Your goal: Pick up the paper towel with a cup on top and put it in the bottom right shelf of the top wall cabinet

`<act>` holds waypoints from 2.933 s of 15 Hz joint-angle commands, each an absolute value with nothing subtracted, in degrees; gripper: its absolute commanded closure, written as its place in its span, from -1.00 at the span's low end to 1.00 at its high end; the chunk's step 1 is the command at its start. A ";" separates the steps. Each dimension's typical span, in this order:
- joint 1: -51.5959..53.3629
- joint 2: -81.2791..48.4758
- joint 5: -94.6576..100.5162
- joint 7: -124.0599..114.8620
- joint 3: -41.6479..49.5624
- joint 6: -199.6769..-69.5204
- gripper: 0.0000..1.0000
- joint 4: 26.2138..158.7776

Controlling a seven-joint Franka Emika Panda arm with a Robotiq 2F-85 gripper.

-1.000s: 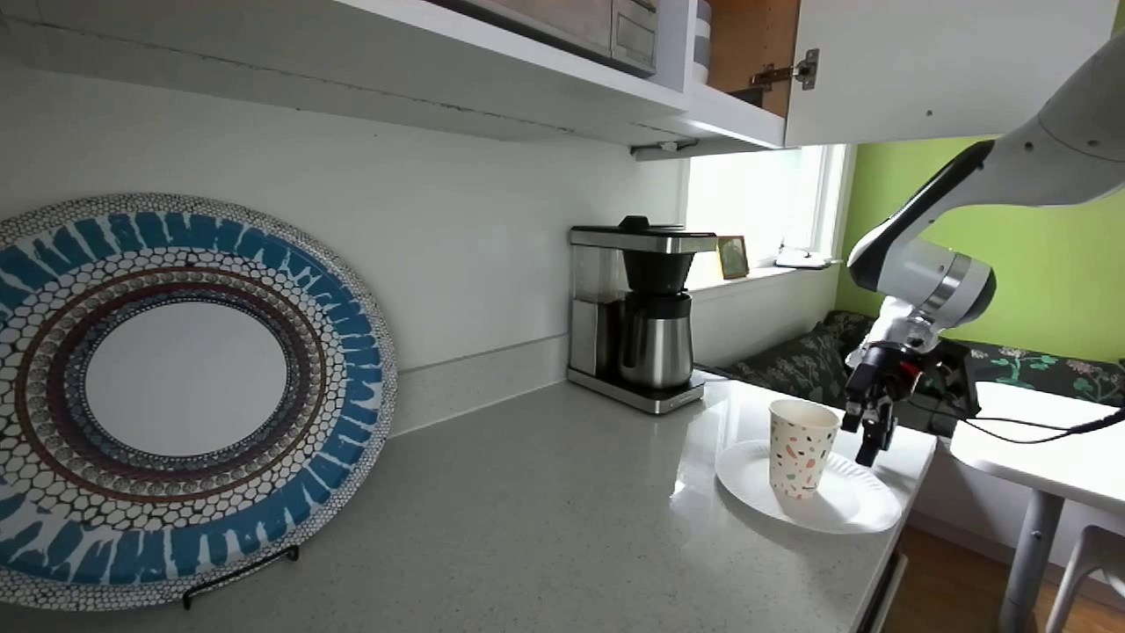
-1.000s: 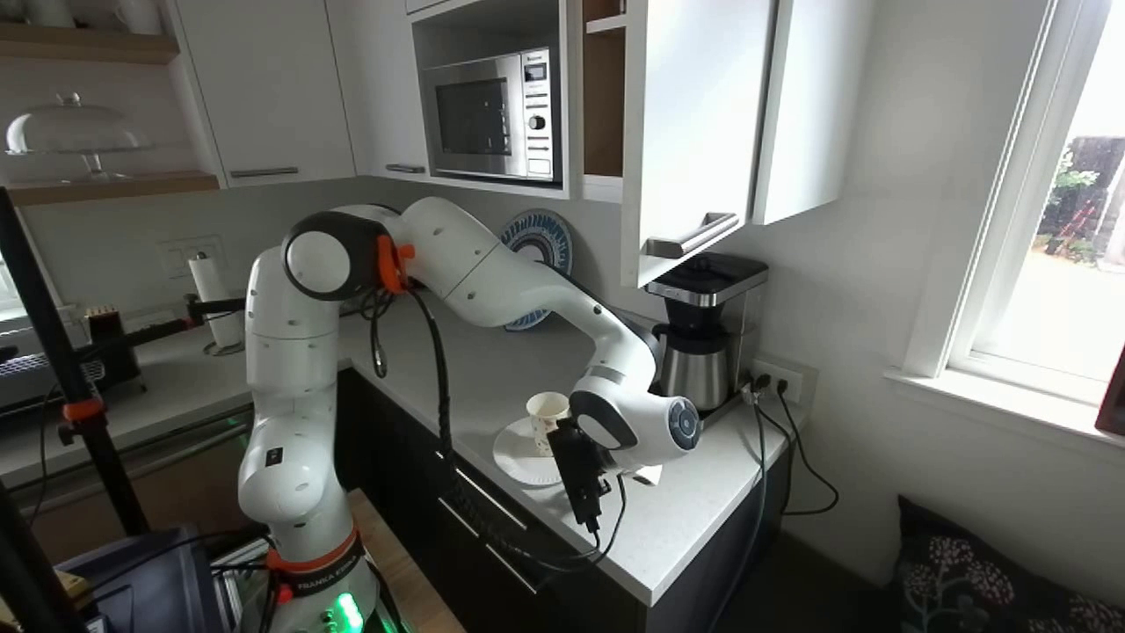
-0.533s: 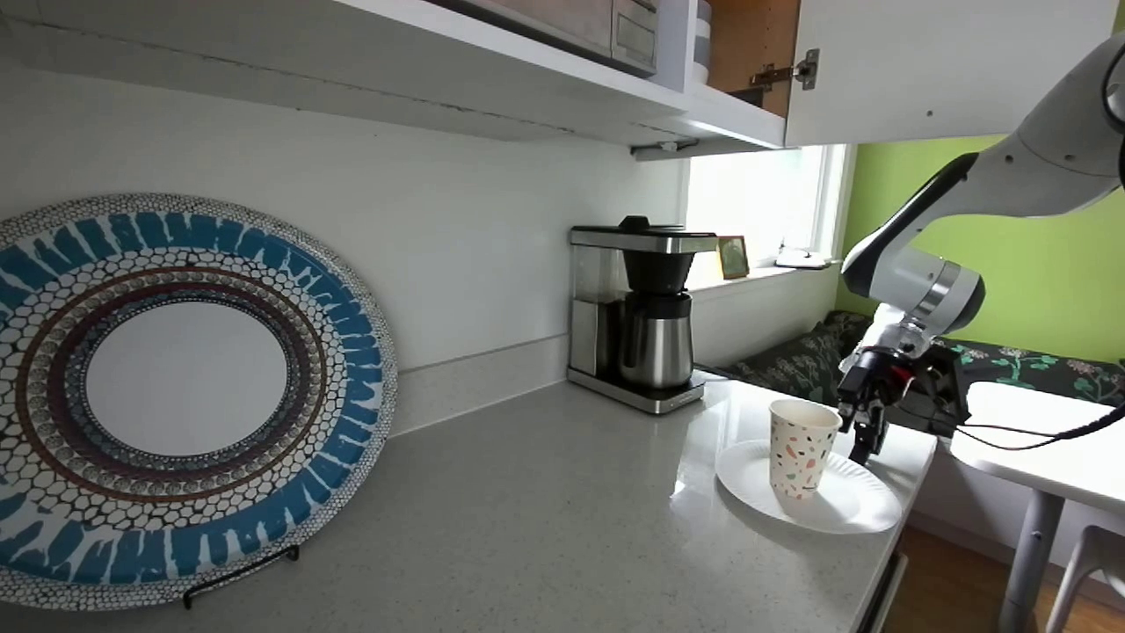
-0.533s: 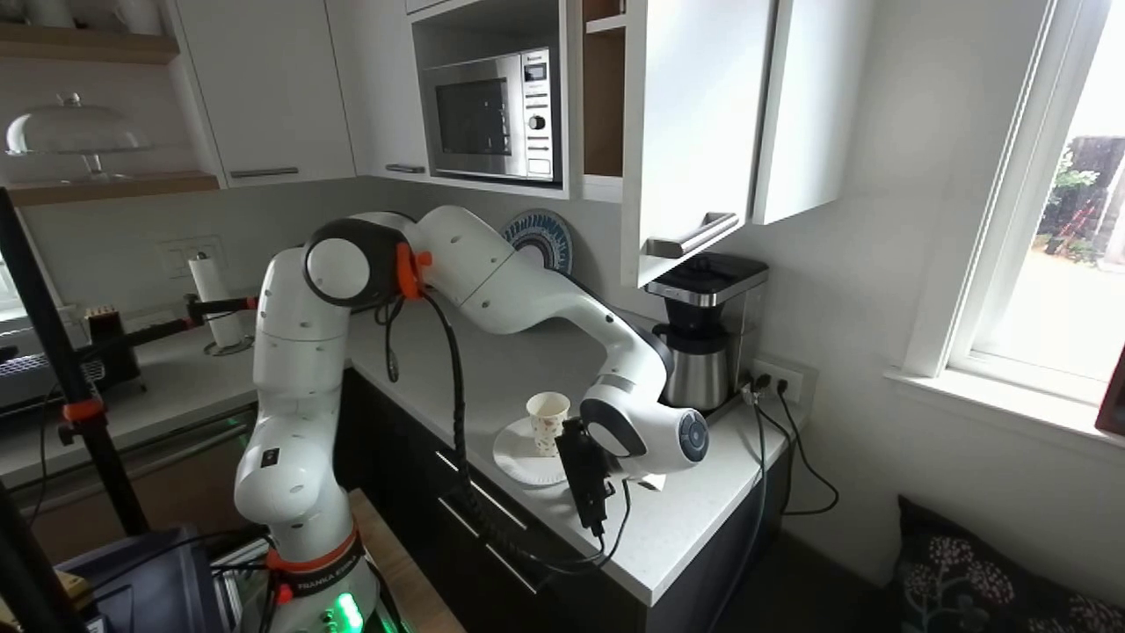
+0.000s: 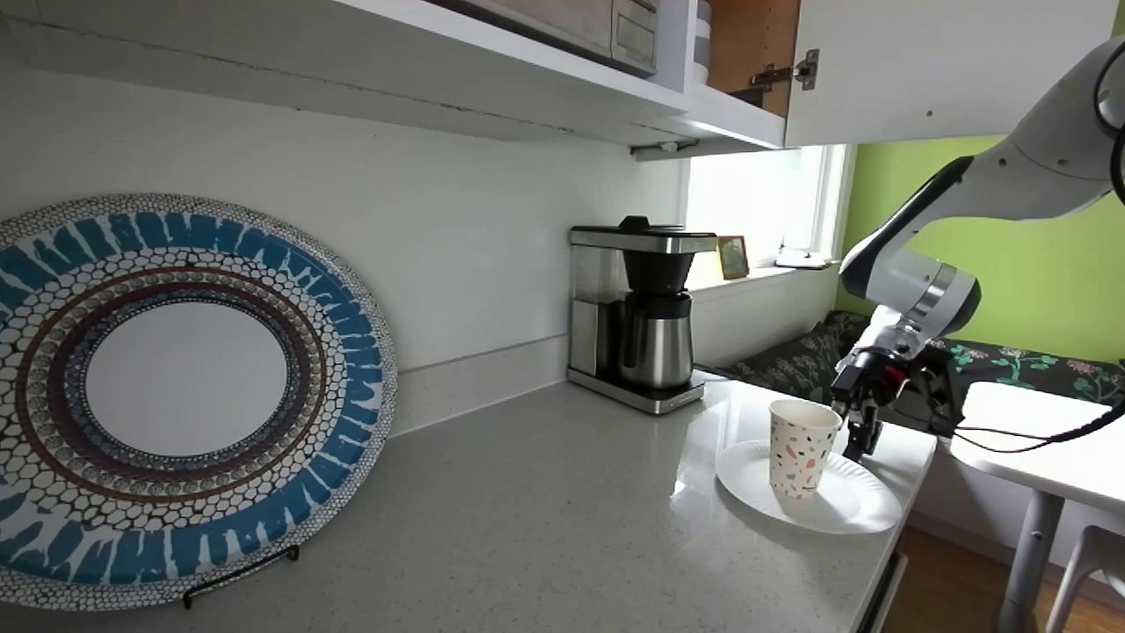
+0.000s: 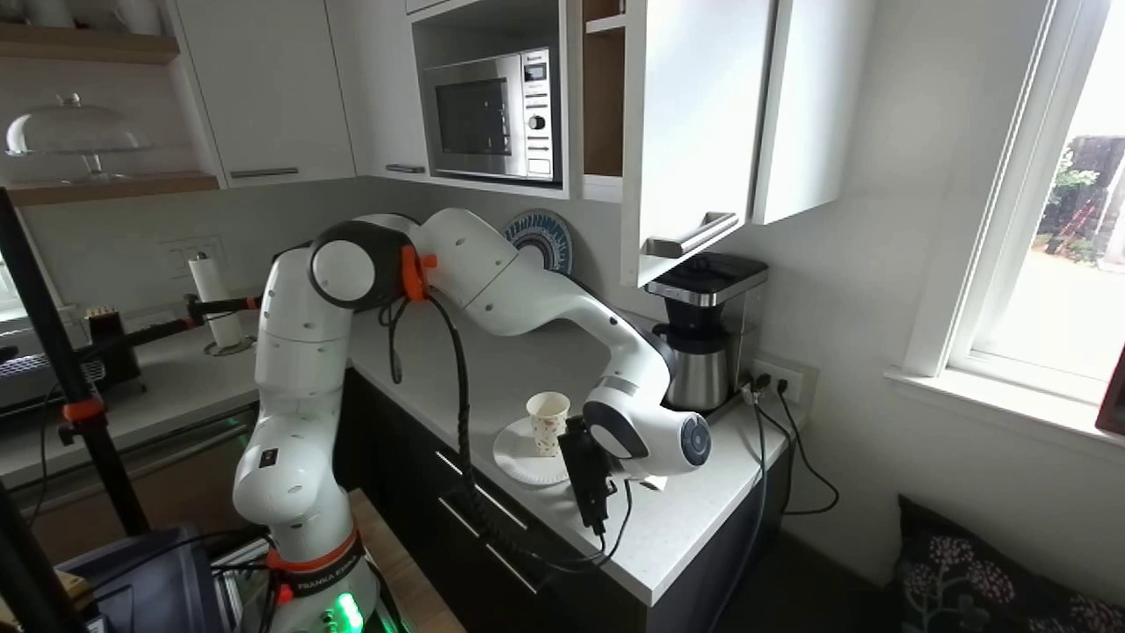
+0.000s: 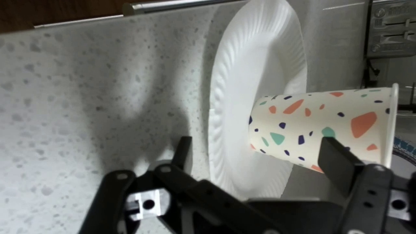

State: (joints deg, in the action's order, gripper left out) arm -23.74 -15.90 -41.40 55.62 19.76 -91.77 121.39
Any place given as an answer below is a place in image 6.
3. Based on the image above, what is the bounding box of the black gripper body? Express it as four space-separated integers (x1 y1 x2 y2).
554 414 619 491

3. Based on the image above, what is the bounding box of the dotted white paper cup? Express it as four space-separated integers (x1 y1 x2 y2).
524 389 575 458

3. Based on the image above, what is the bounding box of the white paper plate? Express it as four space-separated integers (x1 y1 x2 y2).
490 414 580 491

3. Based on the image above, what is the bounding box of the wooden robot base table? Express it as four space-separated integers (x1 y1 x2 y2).
349 489 467 633

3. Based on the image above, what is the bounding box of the dark lower drawer cabinet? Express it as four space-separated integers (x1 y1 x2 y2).
332 366 797 633

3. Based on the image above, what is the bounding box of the white open cabinet door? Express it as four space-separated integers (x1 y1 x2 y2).
619 0 780 293

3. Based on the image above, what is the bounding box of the white closed cabinet door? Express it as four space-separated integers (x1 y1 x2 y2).
750 0 880 230

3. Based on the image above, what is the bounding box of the stainless steel coffee carafe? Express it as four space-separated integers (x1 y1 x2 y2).
651 320 739 414

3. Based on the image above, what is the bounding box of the steel drip coffee maker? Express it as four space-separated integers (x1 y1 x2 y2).
636 249 775 417

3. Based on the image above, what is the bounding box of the blue patterned decorative plate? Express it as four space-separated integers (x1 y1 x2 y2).
499 204 580 280

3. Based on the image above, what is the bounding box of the silver microwave oven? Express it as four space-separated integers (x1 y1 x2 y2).
415 46 561 189

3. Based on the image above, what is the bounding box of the dark patterned cushion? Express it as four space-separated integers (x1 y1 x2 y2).
894 491 1125 633

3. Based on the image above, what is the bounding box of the black tripod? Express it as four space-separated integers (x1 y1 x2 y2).
0 182 159 633

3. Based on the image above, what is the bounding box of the bright window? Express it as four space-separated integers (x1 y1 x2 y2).
942 0 1125 413

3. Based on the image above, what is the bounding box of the glass cake dome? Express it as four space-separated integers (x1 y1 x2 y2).
0 93 143 185

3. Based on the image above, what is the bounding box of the black power cord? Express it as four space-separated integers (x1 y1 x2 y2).
736 371 844 521

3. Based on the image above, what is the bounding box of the white wall socket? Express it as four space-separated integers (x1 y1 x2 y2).
736 355 819 413

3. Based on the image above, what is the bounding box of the metal cabinet door handle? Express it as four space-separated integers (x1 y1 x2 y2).
639 208 745 259

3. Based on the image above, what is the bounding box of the wooden wall shelf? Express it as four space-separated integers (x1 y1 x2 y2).
0 18 225 211

